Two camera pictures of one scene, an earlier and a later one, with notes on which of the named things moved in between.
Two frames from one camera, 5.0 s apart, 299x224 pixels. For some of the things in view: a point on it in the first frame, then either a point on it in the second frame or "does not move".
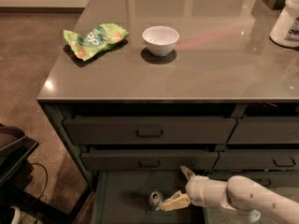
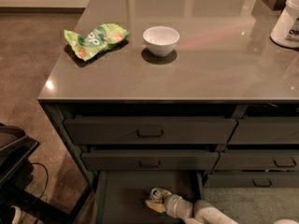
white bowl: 161,40 does not move
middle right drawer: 262,160 does not move
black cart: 15,175 does not move
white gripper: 196,189 to 173,203
